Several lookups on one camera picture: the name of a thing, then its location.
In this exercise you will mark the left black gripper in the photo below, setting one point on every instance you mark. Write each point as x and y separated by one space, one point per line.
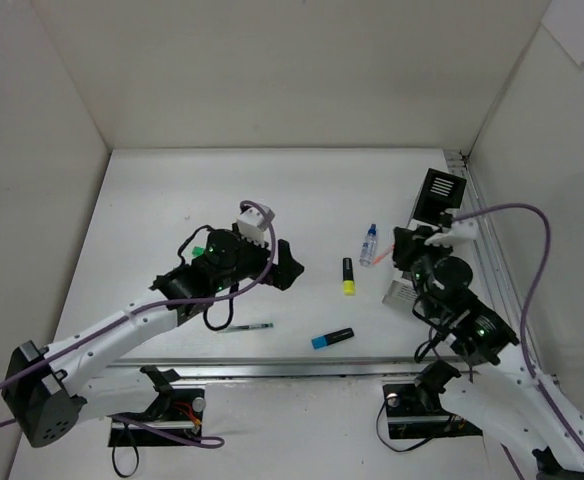
272 265

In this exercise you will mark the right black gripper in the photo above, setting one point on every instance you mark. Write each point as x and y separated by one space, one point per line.
409 248

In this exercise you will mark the neon orange gel pen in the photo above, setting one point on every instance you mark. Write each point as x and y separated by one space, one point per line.
384 254

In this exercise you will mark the green cap highlighter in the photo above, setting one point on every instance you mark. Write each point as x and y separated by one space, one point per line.
197 251

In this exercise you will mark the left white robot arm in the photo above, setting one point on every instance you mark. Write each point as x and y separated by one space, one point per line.
51 389

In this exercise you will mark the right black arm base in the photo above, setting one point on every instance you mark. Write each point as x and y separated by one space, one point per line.
413 411

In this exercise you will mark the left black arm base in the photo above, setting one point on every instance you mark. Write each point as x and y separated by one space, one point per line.
172 411

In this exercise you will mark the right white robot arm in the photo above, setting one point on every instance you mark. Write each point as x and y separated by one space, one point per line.
526 413

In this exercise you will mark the white black stationery organizer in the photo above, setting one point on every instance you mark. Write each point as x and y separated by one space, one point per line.
438 201

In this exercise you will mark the yellow cap highlighter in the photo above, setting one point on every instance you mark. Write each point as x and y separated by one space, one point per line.
348 282

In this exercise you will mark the blue cap highlighter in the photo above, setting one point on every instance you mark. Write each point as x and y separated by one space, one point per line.
332 338

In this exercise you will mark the green gel pen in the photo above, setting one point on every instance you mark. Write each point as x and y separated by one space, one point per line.
248 327

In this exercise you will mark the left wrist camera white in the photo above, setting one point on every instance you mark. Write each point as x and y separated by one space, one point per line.
252 224

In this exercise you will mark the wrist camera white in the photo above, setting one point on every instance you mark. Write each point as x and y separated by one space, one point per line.
252 224
460 232

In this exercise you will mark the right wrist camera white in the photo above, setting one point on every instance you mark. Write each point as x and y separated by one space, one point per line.
460 232

